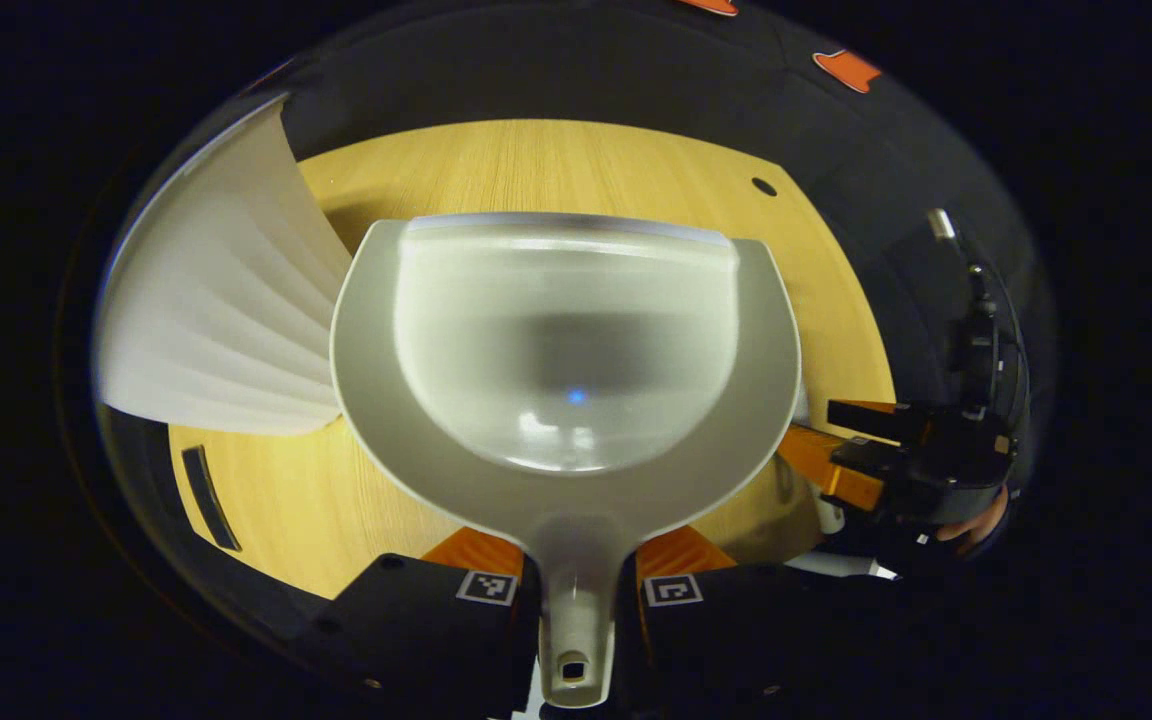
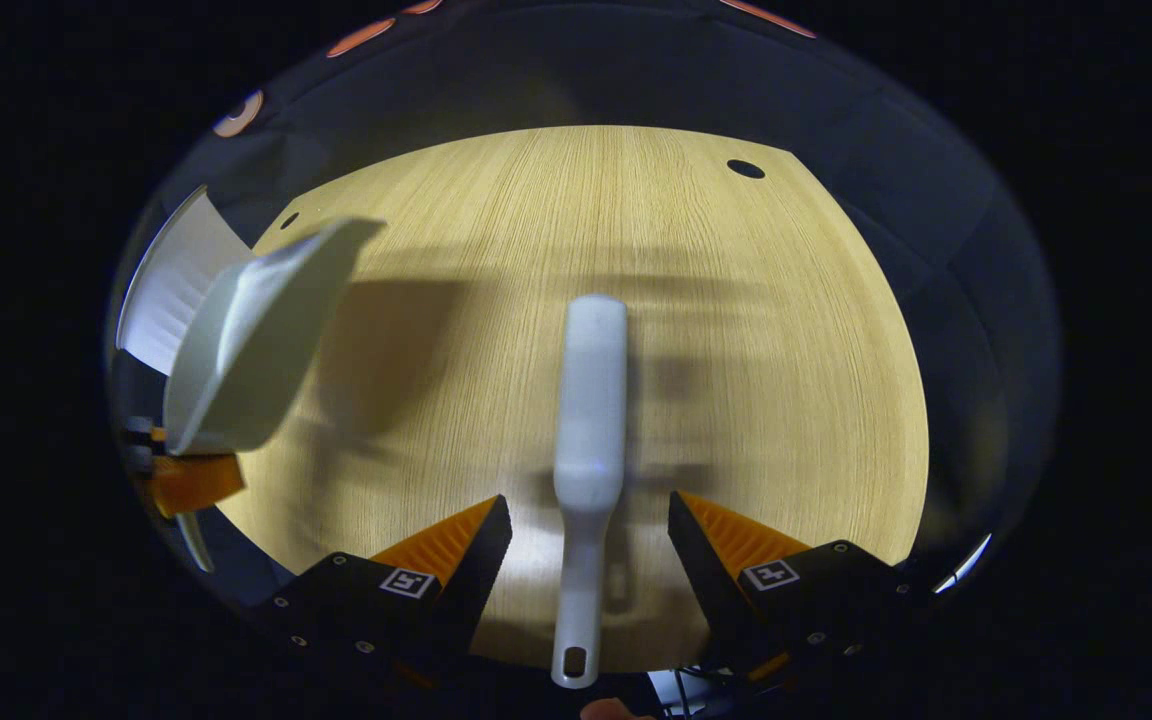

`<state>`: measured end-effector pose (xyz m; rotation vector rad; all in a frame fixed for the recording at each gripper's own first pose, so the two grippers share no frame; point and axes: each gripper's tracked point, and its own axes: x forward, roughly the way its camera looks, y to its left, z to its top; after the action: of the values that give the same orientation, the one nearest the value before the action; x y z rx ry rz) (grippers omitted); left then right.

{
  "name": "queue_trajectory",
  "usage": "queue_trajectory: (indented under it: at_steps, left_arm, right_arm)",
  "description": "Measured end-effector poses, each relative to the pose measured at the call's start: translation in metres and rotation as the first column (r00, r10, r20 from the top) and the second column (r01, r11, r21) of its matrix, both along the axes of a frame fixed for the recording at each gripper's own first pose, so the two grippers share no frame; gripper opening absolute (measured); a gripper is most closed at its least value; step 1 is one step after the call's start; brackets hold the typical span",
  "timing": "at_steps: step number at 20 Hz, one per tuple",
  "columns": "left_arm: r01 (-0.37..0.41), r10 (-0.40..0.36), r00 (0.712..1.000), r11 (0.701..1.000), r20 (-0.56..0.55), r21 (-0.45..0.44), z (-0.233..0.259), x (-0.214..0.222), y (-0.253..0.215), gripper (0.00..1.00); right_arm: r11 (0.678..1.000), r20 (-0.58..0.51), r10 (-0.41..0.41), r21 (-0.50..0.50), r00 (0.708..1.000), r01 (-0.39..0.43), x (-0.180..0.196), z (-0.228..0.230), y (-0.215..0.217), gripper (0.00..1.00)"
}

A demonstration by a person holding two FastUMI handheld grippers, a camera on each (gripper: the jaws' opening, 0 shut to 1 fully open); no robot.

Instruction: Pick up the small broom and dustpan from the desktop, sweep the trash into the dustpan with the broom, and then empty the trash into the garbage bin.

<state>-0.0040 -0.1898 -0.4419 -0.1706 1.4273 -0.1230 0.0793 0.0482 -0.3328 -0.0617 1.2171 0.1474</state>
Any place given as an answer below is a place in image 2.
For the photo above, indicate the white ribbed garbage bin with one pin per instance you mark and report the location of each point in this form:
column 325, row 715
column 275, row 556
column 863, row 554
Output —
column 171, row 290

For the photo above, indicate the small grey broom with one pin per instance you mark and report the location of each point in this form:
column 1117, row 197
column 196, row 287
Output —
column 591, row 400

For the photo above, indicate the grey plastic dustpan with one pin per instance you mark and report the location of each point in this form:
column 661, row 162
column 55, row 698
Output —
column 256, row 340

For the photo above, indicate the wooden desktop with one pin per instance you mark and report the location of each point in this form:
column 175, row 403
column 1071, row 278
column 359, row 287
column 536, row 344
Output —
column 736, row 350

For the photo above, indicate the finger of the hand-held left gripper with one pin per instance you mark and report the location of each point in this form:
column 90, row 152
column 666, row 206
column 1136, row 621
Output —
column 196, row 482
column 146, row 442

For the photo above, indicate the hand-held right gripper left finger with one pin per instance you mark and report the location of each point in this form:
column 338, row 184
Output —
column 481, row 570

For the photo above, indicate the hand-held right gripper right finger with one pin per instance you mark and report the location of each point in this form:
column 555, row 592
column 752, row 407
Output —
column 701, row 570

